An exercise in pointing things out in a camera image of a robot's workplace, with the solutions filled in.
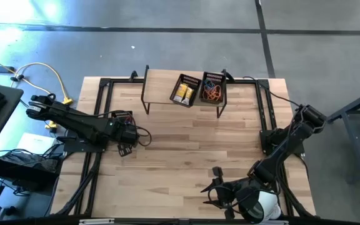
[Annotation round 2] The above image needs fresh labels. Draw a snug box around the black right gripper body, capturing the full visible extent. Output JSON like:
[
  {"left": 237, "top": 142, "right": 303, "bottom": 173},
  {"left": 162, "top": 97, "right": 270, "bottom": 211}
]
[{"left": 219, "top": 177, "right": 258, "bottom": 211}]

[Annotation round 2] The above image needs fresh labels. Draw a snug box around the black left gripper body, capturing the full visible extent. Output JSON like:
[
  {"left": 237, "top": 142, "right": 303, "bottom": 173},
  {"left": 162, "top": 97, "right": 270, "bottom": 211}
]
[{"left": 112, "top": 119, "right": 139, "bottom": 146}]

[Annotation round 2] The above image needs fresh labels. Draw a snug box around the yellow green crayon box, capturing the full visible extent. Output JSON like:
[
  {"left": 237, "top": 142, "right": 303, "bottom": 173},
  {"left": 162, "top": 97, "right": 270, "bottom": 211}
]
[
  {"left": 181, "top": 86, "right": 196, "bottom": 106},
  {"left": 172, "top": 82, "right": 189, "bottom": 103}
]

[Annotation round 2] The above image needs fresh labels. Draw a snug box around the white box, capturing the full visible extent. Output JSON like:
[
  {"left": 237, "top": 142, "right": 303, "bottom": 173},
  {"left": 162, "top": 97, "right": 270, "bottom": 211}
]
[{"left": 16, "top": 132, "right": 59, "bottom": 156}]

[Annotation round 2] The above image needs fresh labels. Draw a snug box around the black side table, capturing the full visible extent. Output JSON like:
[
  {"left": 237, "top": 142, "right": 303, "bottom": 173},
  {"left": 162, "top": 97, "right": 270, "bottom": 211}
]
[{"left": 0, "top": 81, "right": 24, "bottom": 163}]

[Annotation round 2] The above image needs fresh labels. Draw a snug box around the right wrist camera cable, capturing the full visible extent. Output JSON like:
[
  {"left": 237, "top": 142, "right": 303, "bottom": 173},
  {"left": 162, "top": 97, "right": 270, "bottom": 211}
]
[{"left": 206, "top": 174, "right": 249, "bottom": 213}]

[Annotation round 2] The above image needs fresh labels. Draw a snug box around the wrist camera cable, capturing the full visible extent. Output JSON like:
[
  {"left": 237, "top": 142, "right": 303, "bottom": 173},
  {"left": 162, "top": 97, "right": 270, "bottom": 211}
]
[
  {"left": 129, "top": 115, "right": 153, "bottom": 148},
  {"left": 206, "top": 174, "right": 249, "bottom": 213}
]

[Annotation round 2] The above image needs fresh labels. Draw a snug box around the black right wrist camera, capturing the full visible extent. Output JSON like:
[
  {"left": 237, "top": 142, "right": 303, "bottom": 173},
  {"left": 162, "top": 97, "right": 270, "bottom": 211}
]
[{"left": 212, "top": 166, "right": 225, "bottom": 179}]

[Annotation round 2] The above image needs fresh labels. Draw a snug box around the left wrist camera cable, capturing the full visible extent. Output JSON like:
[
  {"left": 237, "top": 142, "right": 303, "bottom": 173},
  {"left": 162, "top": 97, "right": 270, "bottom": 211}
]
[{"left": 129, "top": 115, "right": 153, "bottom": 148}]

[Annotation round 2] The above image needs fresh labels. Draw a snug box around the white cylindrical camera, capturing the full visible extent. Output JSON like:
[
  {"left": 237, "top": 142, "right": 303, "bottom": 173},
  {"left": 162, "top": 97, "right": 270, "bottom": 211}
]
[{"left": 237, "top": 186, "right": 282, "bottom": 224}]

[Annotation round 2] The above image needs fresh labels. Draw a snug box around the black metal table frame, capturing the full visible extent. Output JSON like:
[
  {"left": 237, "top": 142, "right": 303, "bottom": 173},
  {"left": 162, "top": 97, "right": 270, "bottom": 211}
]
[{"left": 50, "top": 70, "right": 317, "bottom": 219}]

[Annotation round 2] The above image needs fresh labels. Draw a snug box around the wooden shelf with black frame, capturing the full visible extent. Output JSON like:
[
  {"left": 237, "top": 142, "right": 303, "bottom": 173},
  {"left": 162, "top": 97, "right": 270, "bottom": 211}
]
[{"left": 141, "top": 64, "right": 228, "bottom": 119}]

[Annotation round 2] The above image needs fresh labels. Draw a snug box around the yellow floor cable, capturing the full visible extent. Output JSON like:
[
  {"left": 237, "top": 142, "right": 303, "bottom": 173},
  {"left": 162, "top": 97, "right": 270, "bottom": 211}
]
[{"left": 0, "top": 52, "right": 74, "bottom": 131}]

